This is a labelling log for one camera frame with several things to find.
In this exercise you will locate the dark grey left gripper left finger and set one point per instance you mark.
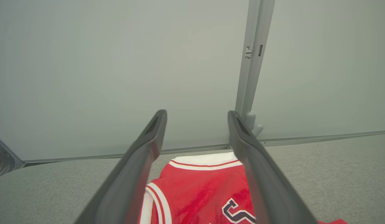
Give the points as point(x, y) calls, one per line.
point(130, 180)

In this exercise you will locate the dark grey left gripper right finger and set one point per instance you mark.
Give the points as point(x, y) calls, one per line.
point(267, 183)

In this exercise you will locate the red shirt with white sleeves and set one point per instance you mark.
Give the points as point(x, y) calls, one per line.
point(202, 196)

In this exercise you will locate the grey partition post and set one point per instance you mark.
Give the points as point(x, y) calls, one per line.
point(253, 62)

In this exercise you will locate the grey metal frame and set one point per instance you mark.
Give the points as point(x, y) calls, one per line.
point(2, 158)

